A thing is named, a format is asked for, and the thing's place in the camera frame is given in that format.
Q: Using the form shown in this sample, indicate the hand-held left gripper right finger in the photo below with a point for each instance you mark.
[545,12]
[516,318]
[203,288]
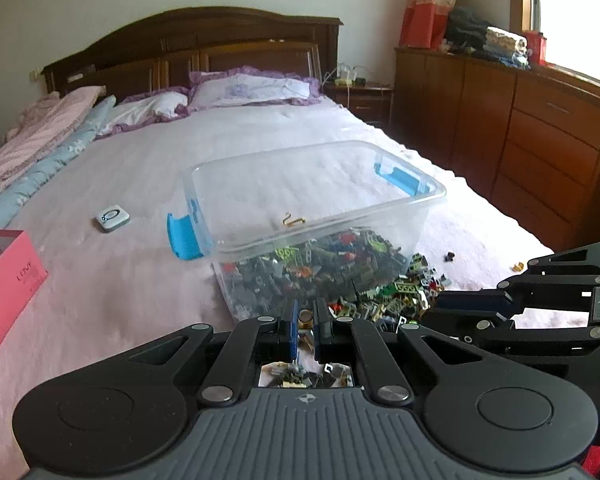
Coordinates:
[322,330]

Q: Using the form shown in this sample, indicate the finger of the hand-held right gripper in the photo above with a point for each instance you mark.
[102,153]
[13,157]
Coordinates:
[480,301]
[460,327]

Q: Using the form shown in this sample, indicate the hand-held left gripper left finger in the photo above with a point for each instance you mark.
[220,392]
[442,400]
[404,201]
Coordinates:
[292,332]

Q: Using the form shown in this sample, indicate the round gold toy brick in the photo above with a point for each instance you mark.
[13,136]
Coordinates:
[306,318]

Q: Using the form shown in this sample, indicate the pile of mixed toy bricks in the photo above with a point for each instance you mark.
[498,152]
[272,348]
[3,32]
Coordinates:
[340,260]

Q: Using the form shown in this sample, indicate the clear plastic storage bin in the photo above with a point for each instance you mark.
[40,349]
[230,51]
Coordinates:
[305,185]

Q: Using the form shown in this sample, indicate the small orange toy brick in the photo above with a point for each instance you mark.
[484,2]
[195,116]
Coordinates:
[518,266]

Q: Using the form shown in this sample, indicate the gold hook toy piece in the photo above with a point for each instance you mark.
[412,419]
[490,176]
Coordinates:
[292,223]

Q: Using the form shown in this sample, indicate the long wooden cabinet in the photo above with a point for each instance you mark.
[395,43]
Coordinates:
[530,135]

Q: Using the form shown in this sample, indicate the small white square device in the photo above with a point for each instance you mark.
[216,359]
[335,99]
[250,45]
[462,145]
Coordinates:
[112,217]

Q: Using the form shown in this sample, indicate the wooden nightstand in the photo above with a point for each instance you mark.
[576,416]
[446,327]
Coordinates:
[365,105]

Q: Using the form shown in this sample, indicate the purple ruffled pillow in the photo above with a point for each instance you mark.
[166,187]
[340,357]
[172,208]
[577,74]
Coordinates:
[255,87]

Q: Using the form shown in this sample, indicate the red box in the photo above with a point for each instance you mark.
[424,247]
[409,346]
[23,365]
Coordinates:
[536,50]

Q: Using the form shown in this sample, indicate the stack of folded clothes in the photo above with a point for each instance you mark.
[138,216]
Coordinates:
[480,35]

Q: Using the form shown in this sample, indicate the white ruffled pillow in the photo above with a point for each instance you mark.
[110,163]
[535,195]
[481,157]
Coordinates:
[150,107]

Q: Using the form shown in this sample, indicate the pink cardboard box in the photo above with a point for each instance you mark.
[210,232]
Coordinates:
[10,300]

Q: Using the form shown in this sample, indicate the red and white curtain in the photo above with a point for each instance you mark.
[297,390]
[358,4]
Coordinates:
[425,20]

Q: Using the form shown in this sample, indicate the window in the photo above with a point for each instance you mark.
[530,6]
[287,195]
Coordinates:
[580,10]

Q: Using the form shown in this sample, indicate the dark wooden headboard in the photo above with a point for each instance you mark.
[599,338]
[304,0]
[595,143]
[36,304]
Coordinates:
[180,35]

